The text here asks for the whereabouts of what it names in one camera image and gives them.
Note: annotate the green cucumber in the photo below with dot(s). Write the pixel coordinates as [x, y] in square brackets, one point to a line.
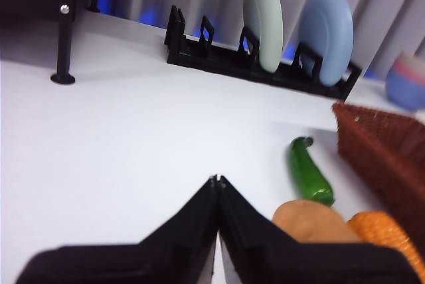
[307, 172]

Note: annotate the blue bowl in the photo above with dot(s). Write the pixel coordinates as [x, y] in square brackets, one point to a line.
[405, 90]

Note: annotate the pale blue plate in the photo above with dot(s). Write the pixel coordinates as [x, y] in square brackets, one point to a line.
[327, 32]

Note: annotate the pale green plate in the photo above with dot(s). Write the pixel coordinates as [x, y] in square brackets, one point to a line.
[265, 22]

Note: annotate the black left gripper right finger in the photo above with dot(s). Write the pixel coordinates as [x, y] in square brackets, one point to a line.
[282, 260]

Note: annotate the pink bowl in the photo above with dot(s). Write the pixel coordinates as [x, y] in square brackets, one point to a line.
[411, 69]

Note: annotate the brown wicker basket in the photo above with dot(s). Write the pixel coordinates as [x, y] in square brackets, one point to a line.
[385, 151]

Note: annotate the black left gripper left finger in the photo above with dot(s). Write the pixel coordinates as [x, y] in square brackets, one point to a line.
[159, 260]

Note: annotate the orange corn cob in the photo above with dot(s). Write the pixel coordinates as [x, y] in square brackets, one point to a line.
[382, 229]

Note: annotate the black dish rack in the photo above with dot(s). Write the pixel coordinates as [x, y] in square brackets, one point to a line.
[219, 60]

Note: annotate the black metal shelf frame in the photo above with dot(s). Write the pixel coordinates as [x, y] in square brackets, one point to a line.
[64, 48]

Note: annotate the tan potato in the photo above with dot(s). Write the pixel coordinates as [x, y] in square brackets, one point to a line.
[312, 221]

